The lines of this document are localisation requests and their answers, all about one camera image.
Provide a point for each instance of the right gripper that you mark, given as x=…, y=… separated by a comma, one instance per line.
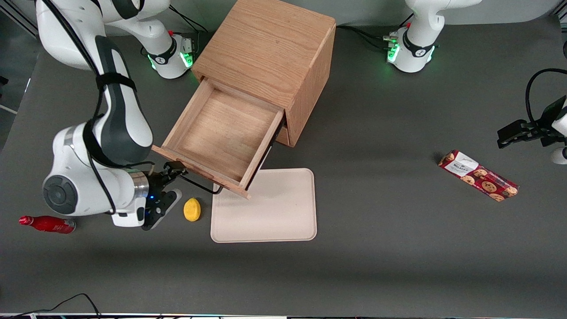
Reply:
x=157, y=182

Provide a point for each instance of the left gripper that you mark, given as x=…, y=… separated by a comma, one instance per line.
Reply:
x=545, y=127

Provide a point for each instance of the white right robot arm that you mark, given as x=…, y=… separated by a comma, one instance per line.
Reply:
x=75, y=168

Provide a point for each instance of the wooden drawer cabinet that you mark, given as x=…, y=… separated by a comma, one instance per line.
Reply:
x=266, y=44

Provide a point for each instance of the yellow lemon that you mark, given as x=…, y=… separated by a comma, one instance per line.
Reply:
x=192, y=210

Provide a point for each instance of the red cookie box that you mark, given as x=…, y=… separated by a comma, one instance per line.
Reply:
x=478, y=176

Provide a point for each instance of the beige plastic tray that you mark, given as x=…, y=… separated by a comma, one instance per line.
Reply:
x=274, y=208

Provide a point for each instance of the red bottle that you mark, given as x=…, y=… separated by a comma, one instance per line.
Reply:
x=48, y=224

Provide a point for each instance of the aluminium frame rail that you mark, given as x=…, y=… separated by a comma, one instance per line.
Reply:
x=22, y=22

